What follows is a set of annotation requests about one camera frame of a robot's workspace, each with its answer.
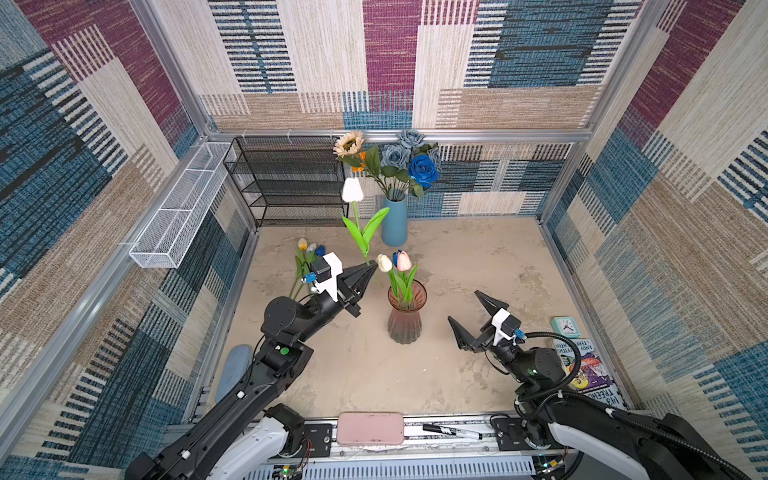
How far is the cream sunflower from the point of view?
0.83m

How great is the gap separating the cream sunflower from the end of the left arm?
382mm

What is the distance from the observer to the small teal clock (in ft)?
2.96

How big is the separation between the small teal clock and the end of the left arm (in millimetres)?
650

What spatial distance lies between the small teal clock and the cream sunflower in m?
0.72
